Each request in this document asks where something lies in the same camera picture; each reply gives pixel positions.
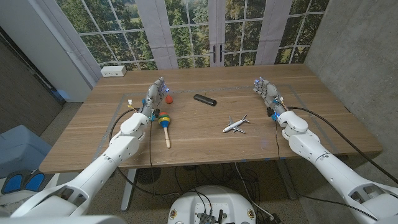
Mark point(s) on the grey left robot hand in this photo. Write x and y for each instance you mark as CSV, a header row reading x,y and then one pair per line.
x,y
153,96

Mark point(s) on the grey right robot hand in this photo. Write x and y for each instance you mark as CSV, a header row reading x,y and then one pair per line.
x,y
271,93

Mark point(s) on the black TV remote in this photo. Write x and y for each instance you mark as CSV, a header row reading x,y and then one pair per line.
x,y
205,99

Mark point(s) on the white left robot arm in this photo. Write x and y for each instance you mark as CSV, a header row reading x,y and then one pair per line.
x,y
102,165

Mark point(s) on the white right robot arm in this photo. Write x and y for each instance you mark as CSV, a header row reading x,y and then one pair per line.
x,y
326,168

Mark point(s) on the red toy strawberry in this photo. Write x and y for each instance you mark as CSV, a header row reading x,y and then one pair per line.
x,y
168,99

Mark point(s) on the colourful wooden maraca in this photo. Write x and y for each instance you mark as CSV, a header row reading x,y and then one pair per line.
x,y
164,120

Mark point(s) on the white toy airplane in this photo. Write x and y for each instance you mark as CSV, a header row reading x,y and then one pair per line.
x,y
234,125

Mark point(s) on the white power strip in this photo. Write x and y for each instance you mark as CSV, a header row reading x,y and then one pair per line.
x,y
113,71

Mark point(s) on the printed window backdrop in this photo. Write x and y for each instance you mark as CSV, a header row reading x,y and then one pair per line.
x,y
192,31

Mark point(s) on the round black floor fan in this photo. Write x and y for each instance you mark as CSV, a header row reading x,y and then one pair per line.
x,y
148,175

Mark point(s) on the grey table leg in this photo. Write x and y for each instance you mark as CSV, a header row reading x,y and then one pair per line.
x,y
287,183

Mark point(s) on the white table leg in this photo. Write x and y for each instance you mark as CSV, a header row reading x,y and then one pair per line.
x,y
127,193

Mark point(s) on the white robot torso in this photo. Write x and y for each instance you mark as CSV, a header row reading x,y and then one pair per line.
x,y
211,202

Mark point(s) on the blue-grey upholstered seat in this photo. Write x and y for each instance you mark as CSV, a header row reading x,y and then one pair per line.
x,y
18,149

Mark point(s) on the blue foot pedal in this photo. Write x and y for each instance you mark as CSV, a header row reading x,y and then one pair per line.
x,y
34,182
12,184

